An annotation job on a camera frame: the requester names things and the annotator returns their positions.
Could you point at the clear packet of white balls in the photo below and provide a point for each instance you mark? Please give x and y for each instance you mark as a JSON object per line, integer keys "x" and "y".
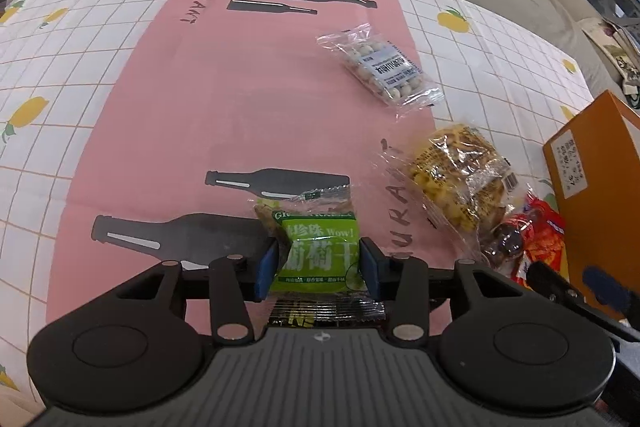
{"x": 385, "y": 67}

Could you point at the pink white checked tablecloth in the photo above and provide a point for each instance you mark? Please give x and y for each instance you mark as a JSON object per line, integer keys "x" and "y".
{"x": 175, "y": 107}

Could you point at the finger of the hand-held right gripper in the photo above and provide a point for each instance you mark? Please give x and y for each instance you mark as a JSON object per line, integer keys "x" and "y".
{"x": 607, "y": 289}
{"x": 550, "y": 282}

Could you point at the orange cardboard box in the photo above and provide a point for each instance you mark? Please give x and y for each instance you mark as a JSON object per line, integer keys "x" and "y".
{"x": 600, "y": 157}

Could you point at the black snack packet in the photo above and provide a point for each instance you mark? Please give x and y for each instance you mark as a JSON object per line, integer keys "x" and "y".
{"x": 325, "y": 309}

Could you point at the green raisin packet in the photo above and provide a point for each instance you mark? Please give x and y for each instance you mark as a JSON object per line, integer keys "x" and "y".
{"x": 315, "y": 252}

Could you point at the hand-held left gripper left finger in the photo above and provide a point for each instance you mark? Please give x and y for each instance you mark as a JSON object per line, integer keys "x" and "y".
{"x": 266, "y": 269}

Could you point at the red snack packet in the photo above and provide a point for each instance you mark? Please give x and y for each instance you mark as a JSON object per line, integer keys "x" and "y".
{"x": 545, "y": 237}

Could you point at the yellow waffle packet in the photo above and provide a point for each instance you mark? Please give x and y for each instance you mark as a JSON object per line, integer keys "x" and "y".
{"x": 450, "y": 177}

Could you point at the stack of magazines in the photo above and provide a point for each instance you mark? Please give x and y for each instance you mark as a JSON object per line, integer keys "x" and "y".
{"x": 620, "y": 52}

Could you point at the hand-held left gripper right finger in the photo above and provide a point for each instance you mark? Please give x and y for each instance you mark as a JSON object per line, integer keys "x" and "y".
{"x": 372, "y": 269}

